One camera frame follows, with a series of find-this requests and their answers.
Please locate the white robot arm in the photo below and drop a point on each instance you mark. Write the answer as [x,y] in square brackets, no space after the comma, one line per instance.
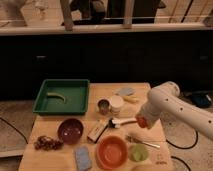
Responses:
[165,98]

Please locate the green plastic tray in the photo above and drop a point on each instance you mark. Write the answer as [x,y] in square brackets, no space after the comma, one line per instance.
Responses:
[76,92]

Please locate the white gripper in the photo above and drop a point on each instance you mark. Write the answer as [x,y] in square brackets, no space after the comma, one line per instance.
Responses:
[150,113]

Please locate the blue sponge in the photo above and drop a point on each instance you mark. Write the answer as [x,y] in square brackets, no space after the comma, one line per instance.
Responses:
[82,158]

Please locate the red apple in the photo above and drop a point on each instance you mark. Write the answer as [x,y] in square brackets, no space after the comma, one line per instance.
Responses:
[142,122]

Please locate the bunch of dark grapes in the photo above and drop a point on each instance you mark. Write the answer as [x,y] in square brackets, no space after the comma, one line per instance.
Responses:
[47,143]

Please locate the metal can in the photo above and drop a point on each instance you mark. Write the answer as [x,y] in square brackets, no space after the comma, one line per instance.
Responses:
[103,106]

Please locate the yellow banana piece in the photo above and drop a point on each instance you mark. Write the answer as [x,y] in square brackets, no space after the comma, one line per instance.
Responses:
[130,99]

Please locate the purple bowl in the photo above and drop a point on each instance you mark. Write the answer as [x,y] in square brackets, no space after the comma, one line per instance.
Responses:
[70,131]

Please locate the green banana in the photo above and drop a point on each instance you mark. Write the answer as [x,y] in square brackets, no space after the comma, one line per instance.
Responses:
[56,95]

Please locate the silver fork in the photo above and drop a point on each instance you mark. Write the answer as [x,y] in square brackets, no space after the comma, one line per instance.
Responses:
[135,140]

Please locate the orange bowl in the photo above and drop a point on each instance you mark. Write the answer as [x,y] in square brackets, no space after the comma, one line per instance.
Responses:
[111,153]

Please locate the small green cup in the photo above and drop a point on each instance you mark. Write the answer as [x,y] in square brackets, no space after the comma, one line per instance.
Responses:
[139,153]

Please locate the white black eraser block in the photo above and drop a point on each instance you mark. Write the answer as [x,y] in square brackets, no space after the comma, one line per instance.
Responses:
[97,130]

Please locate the white round container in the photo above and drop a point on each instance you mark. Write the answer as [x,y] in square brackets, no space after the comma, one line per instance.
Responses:
[116,103]

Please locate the dark blue bag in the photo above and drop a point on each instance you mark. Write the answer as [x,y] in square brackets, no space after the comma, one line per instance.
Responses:
[201,100]

